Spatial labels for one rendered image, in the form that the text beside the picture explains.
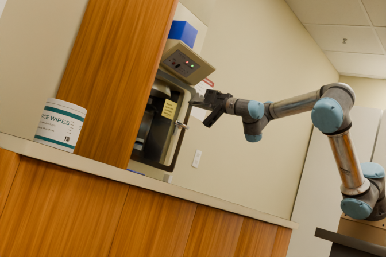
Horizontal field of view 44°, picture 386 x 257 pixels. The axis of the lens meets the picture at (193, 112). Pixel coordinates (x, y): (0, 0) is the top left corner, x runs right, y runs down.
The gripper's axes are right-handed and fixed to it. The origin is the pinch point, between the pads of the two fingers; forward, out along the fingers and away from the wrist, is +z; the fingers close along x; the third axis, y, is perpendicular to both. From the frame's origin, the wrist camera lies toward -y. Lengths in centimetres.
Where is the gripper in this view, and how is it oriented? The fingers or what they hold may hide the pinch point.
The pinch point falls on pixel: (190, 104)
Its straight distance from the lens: 218.4
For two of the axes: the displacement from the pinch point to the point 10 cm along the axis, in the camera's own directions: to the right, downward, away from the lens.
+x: -5.1, -2.9, -8.1
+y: 2.8, -9.5, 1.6
